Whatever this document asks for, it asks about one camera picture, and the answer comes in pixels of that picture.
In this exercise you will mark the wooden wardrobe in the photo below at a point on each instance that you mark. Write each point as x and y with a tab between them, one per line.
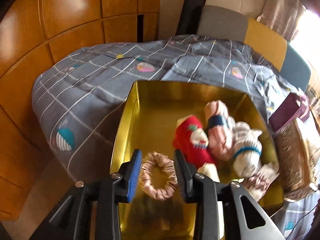
42	43

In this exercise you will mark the pink patterned curtain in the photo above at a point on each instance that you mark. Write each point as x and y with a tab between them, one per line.
282	16

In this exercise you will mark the red santa sock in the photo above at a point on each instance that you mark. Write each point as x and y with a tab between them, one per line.
193	142

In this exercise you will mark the grey yellow blue headboard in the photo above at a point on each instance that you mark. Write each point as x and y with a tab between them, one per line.
225	24

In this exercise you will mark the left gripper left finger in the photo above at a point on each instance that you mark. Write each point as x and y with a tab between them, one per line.
132	174

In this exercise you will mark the gold tin box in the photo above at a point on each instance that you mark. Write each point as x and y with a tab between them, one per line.
148	123

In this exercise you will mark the white work gloves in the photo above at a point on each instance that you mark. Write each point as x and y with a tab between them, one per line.
246	149

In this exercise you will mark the pink sock bundle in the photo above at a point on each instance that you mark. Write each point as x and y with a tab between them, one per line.
219	130

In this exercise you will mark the purple cardboard box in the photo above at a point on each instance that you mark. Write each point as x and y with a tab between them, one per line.
294	106

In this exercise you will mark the black rolled mat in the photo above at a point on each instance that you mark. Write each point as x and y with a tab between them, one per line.
190	17

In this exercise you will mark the pink satin scrunchie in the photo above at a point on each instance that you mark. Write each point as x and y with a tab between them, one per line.
158	176

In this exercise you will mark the ornate gold tissue box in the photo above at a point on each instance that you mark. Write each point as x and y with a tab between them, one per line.
298	153

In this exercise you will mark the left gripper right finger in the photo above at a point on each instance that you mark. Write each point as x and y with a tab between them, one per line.
184	173

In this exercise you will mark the grey checked bed quilt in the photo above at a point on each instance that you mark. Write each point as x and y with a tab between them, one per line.
83	127

